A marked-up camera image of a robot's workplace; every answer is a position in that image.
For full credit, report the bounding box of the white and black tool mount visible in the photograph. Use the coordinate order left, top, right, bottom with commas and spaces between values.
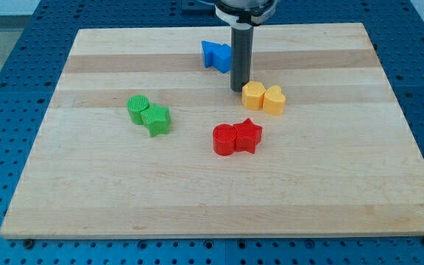
215, 0, 278, 26

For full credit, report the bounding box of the yellow heart block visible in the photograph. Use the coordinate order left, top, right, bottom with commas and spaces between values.
263, 85, 286, 116

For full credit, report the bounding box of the green star block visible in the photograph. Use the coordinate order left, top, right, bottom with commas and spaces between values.
141, 104, 171, 137

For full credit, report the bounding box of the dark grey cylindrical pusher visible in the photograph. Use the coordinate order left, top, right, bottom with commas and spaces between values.
230, 23, 253, 92

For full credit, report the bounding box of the red cylinder block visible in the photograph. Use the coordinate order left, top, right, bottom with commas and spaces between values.
213, 124, 237, 156

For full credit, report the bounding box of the red star block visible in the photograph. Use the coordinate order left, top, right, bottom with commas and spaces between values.
233, 118, 263, 154

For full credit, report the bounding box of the blue arrow block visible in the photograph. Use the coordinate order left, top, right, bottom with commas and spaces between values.
201, 40, 231, 73

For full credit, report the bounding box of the yellow hexagon block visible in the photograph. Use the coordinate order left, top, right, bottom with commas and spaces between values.
241, 81, 266, 110

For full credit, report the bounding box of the green cylinder block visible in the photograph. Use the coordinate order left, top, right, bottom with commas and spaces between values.
126, 94, 149, 125

